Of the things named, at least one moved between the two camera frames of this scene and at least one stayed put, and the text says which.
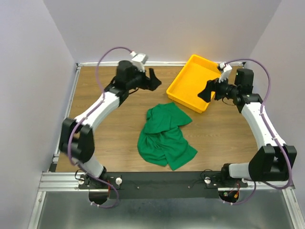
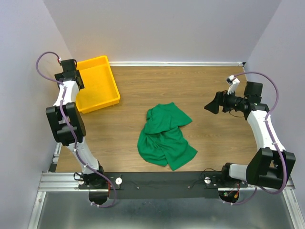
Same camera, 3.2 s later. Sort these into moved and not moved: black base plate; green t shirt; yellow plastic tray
Moved: yellow plastic tray
Not moved: green t shirt; black base plate
